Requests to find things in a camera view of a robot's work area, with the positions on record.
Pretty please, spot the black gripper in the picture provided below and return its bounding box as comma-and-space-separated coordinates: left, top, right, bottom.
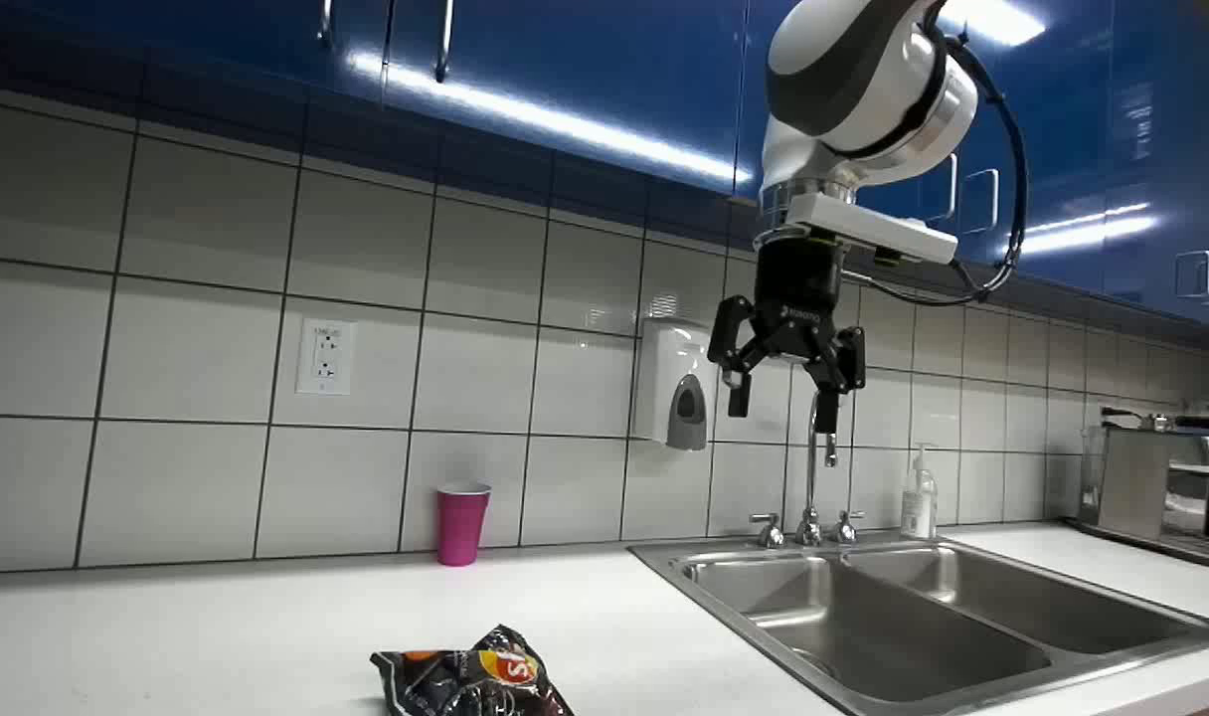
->
703, 230, 871, 436

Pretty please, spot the black chips packet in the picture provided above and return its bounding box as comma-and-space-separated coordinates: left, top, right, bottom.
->
367, 622, 578, 716

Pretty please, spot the stainless steel double sink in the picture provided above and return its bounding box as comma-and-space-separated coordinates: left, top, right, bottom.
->
627, 534, 1209, 716

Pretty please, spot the chrome faucet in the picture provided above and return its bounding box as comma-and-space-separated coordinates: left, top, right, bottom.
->
793, 392, 849, 550

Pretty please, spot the clear soap pump bottle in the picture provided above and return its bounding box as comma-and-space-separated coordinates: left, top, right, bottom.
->
894, 441, 941, 542

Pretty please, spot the pink plastic cup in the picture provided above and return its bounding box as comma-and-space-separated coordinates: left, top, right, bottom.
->
430, 482, 495, 570

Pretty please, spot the stainless steel counter appliance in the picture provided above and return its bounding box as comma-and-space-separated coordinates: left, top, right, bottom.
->
1079, 403, 1209, 570

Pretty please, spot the white power outlet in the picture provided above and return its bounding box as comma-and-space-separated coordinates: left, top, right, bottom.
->
298, 315, 358, 396

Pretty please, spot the white wall soap dispenser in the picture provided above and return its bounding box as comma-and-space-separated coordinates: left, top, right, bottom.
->
627, 318, 717, 453

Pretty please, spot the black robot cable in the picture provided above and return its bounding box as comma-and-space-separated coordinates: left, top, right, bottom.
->
842, 34, 1036, 310

